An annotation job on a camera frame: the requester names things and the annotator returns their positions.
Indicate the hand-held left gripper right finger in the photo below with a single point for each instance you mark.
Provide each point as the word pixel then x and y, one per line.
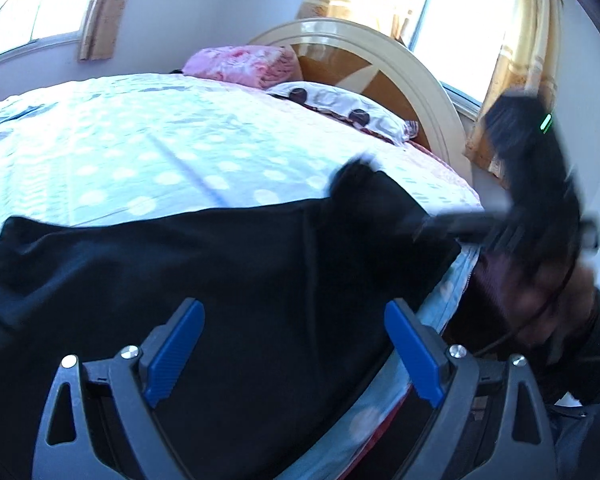
pixel 415 355

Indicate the round bed with blue-pink sheet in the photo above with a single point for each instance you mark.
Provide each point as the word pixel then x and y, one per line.
pixel 130 150

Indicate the pink floral folded blanket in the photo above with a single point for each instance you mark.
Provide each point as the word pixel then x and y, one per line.
pixel 235 65

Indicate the yellow patterned curtain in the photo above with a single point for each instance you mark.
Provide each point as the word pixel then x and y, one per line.
pixel 105 15
pixel 360 5
pixel 520 70

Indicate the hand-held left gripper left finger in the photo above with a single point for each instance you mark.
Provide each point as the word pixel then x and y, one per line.
pixel 175 350

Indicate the person's right hand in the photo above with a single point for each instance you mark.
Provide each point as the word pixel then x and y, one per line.
pixel 560 305

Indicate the cream and wood headboard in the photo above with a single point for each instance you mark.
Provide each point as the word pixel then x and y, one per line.
pixel 420 85

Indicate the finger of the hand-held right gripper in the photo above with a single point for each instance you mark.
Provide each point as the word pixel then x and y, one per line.
pixel 460 227

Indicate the patterned grey white pillow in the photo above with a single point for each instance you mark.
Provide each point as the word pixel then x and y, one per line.
pixel 340 105

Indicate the sliding window with frame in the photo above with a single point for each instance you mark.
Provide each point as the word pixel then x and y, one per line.
pixel 465 25
pixel 35 5

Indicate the dark purple ribbed clothing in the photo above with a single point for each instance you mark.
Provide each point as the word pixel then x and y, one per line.
pixel 490 290

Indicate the black pants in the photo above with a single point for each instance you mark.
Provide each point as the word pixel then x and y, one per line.
pixel 230 270

